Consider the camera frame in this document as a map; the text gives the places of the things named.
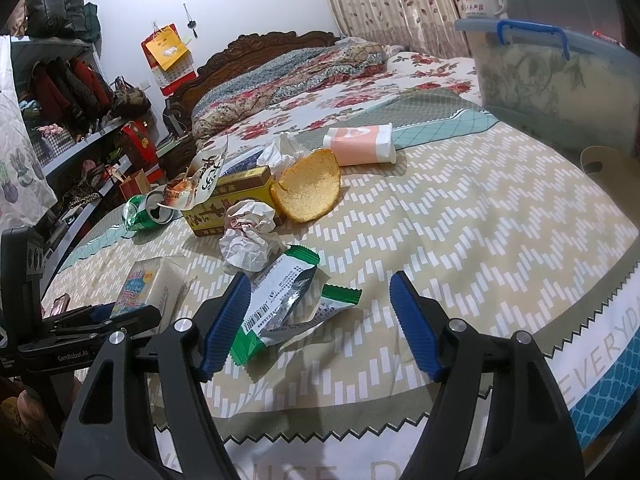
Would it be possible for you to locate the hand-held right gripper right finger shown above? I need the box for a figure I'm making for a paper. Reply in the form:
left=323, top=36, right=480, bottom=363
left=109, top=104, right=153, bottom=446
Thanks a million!
left=389, top=270, right=586, bottom=480

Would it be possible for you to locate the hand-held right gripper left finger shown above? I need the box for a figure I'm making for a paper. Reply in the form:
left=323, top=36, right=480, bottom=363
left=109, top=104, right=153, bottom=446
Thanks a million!
left=55, top=272, right=253, bottom=480

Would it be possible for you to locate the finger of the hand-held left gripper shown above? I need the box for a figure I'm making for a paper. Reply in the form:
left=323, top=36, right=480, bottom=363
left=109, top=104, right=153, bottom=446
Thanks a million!
left=47, top=309, right=162, bottom=337
left=42, top=304, right=119, bottom=326

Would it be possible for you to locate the white tissue packet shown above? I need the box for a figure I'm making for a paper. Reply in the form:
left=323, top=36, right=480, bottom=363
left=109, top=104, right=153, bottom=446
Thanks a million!
left=109, top=255, right=187, bottom=320

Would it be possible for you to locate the green snack wrapper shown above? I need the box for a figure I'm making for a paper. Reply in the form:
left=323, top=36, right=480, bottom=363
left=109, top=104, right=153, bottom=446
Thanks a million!
left=229, top=244, right=363, bottom=367

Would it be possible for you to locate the yellow tea box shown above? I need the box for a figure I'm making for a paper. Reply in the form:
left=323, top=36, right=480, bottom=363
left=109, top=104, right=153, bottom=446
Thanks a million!
left=180, top=165, right=287, bottom=238

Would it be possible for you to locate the crushed green soda can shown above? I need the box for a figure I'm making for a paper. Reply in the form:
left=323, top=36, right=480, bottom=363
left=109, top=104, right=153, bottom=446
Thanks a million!
left=122, top=190, right=182, bottom=233

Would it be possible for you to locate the yellow pomelo peel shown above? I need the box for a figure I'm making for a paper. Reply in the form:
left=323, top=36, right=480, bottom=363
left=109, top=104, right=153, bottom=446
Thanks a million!
left=270, top=147, right=344, bottom=223

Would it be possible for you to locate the white paper wrapper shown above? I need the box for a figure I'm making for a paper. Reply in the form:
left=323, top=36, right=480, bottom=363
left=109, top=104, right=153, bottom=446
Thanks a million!
left=256, top=134, right=312, bottom=177

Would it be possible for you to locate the pink and white tissue pack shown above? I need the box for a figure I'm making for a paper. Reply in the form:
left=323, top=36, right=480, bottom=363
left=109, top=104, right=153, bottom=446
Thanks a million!
left=322, top=122, right=398, bottom=166

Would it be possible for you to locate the beige trash bin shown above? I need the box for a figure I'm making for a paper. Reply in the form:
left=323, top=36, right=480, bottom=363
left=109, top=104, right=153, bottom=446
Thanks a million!
left=580, top=145, right=640, bottom=213

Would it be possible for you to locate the person's left hand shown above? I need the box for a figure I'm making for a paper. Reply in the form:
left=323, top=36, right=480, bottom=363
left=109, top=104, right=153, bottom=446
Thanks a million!
left=0, top=379, right=51, bottom=453

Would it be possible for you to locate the crumpled white paper ball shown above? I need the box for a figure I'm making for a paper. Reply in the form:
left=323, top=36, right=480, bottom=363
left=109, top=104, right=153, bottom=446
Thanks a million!
left=219, top=199, right=286, bottom=276

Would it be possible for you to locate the beige zigzag blanket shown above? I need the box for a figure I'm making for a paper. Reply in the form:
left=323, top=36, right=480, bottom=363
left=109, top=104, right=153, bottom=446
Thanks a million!
left=40, top=87, right=640, bottom=480

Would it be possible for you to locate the white flower print cloth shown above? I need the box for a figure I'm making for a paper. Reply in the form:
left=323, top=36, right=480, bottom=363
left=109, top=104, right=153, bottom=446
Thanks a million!
left=0, top=35, right=58, bottom=233

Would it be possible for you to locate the brown paper bag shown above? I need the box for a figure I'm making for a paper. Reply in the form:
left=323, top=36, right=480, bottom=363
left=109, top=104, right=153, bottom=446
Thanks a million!
left=119, top=169, right=151, bottom=201

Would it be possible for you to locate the grey storage shelf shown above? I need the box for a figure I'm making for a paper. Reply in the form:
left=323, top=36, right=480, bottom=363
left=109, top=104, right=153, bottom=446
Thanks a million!
left=10, top=37, right=151, bottom=271

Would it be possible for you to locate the torn white printed wrapper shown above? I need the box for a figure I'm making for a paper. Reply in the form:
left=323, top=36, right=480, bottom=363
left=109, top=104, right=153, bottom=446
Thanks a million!
left=165, top=135, right=232, bottom=211

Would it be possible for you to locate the dark wooden nightstand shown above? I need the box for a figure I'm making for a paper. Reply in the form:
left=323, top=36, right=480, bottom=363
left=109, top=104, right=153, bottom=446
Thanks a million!
left=156, top=132, right=201, bottom=183

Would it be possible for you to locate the red gift box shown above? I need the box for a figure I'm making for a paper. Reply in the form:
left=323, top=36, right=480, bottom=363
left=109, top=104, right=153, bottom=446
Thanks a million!
left=119, top=121, right=166, bottom=186

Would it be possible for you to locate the pile of dark coats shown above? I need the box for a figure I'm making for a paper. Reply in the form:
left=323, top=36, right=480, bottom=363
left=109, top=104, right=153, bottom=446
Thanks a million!
left=30, top=57, right=113, bottom=126

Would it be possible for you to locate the brown handbag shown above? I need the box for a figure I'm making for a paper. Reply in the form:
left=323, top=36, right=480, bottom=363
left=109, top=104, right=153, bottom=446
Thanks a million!
left=110, top=76, right=152, bottom=118

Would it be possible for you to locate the white floral bedsheet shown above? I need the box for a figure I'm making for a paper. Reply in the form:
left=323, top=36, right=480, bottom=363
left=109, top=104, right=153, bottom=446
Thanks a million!
left=192, top=50, right=481, bottom=143

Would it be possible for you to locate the dark green bag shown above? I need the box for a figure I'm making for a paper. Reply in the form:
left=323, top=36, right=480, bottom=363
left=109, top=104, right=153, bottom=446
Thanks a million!
left=62, top=0, right=101, bottom=43

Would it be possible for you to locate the clear storage box blue lid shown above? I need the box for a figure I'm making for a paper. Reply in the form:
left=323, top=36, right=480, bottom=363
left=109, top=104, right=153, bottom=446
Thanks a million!
left=454, top=17, right=640, bottom=158

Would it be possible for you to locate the black bag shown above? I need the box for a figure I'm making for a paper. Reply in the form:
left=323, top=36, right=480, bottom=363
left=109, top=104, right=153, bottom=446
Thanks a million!
left=25, top=0, right=67, bottom=36

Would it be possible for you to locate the carved wooden headboard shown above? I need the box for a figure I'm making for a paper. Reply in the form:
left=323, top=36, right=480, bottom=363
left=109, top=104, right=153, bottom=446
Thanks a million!
left=162, top=30, right=341, bottom=171

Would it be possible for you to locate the beige leaf print curtain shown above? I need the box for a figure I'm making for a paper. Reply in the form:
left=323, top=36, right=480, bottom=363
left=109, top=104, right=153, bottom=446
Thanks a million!
left=315, top=0, right=501, bottom=56

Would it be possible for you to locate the white enamel mug red star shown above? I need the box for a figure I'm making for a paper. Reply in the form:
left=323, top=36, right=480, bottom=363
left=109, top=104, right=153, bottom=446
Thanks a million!
left=457, top=0, right=507, bottom=18

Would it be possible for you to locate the red yellow wall calendar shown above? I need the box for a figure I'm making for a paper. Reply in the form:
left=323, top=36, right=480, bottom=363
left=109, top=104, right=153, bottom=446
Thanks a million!
left=141, top=22, right=193, bottom=96

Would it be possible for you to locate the hanging wall ornament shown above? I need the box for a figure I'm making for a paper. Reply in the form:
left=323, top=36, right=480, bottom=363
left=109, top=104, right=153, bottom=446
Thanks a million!
left=182, top=3, right=199, bottom=41

